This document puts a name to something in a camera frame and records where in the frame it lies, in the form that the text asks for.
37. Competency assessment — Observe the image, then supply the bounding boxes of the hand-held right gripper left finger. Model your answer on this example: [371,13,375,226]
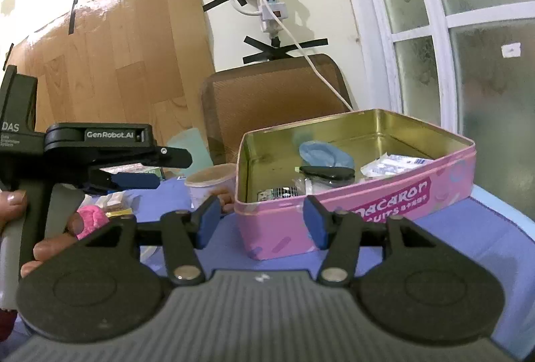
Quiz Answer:
[77,195,221,286]

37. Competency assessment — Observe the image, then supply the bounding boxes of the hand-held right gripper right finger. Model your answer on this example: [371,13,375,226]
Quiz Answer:
[303,197,451,286]

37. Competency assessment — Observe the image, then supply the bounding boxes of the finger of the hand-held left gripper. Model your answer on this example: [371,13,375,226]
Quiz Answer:
[142,145,193,169]
[86,170,162,194]

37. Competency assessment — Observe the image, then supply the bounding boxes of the clear plastic packet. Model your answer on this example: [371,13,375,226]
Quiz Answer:
[293,175,335,196]

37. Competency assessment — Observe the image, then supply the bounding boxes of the black plastic item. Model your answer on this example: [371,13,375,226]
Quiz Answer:
[299,165,355,181]

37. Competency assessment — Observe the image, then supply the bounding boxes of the pink tin box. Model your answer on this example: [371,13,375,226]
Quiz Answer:
[233,108,477,261]

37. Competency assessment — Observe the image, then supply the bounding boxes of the white packet with blue print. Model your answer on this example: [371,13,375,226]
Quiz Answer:
[359,152,435,179]

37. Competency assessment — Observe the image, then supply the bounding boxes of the person's left hand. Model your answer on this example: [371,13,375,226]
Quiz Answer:
[0,190,84,279]

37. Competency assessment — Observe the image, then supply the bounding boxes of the teal plastic cup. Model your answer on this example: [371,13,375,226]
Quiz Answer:
[165,128,212,168]

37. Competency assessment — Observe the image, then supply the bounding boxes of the food can with bean label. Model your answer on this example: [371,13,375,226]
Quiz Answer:
[184,162,238,214]

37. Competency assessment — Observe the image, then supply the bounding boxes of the pink fluffy item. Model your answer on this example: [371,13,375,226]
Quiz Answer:
[75,205,111,241]

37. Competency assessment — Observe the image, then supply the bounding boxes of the wood-pattern board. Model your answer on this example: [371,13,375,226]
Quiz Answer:
[0,0,217,179]

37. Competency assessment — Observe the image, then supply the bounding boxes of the blue tablecloth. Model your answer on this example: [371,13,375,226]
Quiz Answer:
[12,174,535,350]

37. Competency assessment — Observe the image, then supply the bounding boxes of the black tape cross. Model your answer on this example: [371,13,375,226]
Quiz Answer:
[243,36,328,64]

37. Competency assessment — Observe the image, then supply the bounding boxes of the white power strip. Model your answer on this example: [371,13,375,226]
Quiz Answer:
[256,0,287,34]

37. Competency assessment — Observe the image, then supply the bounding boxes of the white power cable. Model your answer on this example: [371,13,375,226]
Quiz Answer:
[257,0,354,112]

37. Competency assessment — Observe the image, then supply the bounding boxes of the white window frame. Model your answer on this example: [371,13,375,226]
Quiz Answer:
[328,0,535,216]

